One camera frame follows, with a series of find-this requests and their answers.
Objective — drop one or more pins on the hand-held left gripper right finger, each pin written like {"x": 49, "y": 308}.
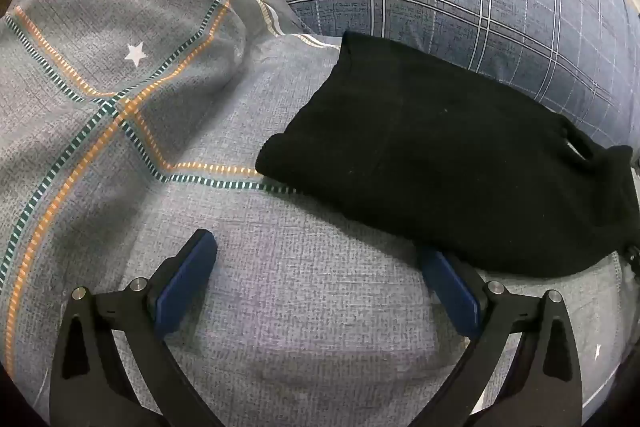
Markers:
{"x": 450, "y": 288}

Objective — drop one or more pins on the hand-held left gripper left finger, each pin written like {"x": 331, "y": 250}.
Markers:
{"x": 185, "y": 282}

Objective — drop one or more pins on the black pants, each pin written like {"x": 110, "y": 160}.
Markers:
{"x": 425, "y": 157}

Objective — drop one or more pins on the grey star-print bedsheet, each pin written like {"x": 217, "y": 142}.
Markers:
{"x": 300, "y": 307}

